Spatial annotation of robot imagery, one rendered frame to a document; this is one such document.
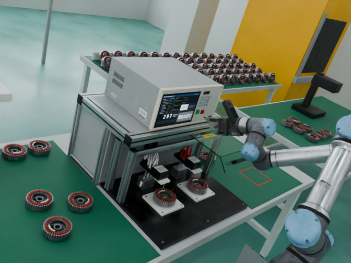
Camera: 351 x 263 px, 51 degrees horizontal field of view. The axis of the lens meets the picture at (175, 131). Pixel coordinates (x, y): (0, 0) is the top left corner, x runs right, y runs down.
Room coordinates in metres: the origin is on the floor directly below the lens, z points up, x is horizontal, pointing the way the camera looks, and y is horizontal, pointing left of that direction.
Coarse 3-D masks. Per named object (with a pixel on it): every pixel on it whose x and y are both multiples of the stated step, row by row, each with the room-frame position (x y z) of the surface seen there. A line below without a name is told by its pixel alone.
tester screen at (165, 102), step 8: (168, 96) 1.53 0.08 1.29; (176, 96) 1.57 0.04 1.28; (184, 96) 1.62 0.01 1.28; (192, 96) 1.66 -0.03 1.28; (168, 104) 1.55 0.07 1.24; (176, 104) 1.59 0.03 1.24; (160, 112) 1.52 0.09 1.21; (168, 112) 1.56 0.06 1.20; (176, 112) 1.60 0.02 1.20; (160, 120) 1.53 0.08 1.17; (176, 120) 1.61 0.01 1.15
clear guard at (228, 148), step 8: (192, 136) 1.68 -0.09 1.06; (200, 136) 1.71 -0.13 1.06; (216, 136) 1.77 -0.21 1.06; (224, 136) 1.80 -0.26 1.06; (208, 144) 1.65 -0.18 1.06; (216, 144) 1.68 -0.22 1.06; (224, 144) 1.71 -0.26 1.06; (232, 144) 1.74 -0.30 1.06; (240, 144) 1.77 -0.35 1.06; (216, 152) 1.59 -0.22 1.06; (224, 152) 1.62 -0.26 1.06; (232, 152) 1.64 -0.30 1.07; (240, 152) 1.68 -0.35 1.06; (224, 160) 1.57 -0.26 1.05; (232, 160) 1.61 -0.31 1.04; (224, 168) 1.54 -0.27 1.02; (232, 168) 1.58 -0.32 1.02
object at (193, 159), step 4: (180, 152) 1.79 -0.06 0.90; (176, 156) 1.75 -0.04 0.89; (180, 156) 1.75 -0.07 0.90; (188, 156) 1.78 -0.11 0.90; (192, 156) 1.75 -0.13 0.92; (180, 160) 1.73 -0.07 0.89; (184, 160) 1.72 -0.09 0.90; (188, 160) 1.70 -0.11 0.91; (192, 160) 1.70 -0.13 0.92; (196, 160) 1.72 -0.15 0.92; (200, 160) 1.73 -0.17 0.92; (180, 164) 1.76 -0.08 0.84; (184, 164) 1.71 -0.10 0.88; (188, 164) 1.69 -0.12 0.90; (192, 164) 1.68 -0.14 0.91; (196, 164) 1.69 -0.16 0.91; (200, 164) 1.72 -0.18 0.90; (188, 168) 1.69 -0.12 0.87; (192, 168) 1.67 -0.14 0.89; (196, 168) 1.70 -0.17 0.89; (196, 172) 1.67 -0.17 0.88
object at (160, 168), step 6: (144, 168) 1.55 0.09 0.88; (156, 168) 1.52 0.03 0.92; (162, 168) 1.54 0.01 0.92; (144, 174) 1.55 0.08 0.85; (150, 174) 1.59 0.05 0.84; (156, 174) 1.50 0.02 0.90; (162, 174) 1.50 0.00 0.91; (168, 174) 1.53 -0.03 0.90; (156, 180) 1.50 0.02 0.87; (162, 180) 1.50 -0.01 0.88; (168, 180) 1.52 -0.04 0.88
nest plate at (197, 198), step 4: (180, 184) 1.66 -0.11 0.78; (184, 184) 1.68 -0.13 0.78; (180, 188) 1.64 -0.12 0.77; (184, 188) 1.64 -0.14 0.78; (208, 188) 1.71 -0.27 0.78; (184, 192) 1.62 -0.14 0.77; (188, 192) 1.62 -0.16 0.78; (208, 192) 1.68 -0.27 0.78; (212, 192) 1.69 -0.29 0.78; (192, 196) 1.59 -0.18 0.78; (196, 196) 1.60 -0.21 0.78; (200, 196) 1.61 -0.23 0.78; (204, 196) 1.63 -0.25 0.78; (208, 196) 1.64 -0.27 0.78; (196, 200) 1.57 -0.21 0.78; (200, 200) 1.59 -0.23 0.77
